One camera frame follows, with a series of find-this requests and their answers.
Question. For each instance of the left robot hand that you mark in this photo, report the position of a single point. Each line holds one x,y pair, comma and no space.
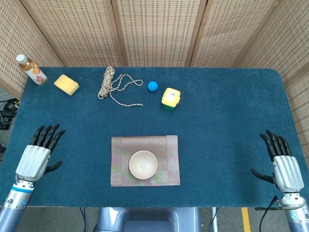
32,159

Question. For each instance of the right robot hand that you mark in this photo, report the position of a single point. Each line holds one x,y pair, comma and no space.
288,171

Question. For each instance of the white bowl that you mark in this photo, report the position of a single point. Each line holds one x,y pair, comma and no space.
143,165

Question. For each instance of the brown woven placemat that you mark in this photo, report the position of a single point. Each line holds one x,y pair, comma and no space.
169,157

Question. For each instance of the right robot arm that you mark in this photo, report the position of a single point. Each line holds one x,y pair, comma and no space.
295,217

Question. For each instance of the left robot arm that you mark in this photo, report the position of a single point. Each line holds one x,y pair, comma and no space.
12,205

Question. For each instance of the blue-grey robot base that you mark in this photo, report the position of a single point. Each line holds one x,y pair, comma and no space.
144,217

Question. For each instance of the black bar under table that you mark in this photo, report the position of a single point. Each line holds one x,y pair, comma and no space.
268,208

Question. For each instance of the yellow floor tape strip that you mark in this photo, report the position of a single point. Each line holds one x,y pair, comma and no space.
245,217

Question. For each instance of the yellow sponge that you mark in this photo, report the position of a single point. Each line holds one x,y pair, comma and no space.
66,84

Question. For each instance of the blue felt table cover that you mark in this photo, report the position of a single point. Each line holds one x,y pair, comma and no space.
217,120

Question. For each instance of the juice bottle with white cap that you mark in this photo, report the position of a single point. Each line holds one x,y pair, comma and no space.
33,71

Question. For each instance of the woven bamboo screen panel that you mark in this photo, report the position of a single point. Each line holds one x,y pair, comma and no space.
77,31
289,48
14,48
229,31
157,31

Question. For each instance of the green container with yellow lid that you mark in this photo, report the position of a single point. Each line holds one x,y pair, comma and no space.
171,96

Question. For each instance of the blue ball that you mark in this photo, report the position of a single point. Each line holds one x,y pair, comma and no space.
152,86

